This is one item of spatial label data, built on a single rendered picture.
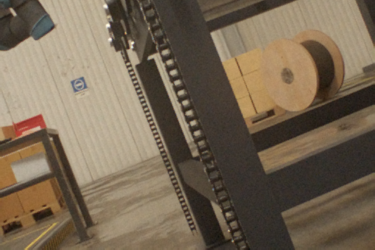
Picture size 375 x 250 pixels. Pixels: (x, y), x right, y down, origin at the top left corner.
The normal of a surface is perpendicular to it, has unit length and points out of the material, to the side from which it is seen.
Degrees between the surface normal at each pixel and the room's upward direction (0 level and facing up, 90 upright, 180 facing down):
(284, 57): 90
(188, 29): 90
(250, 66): 90
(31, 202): 90
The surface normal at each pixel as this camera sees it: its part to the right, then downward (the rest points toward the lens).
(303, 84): -0.77, 0.29
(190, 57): 0.09, -0.05
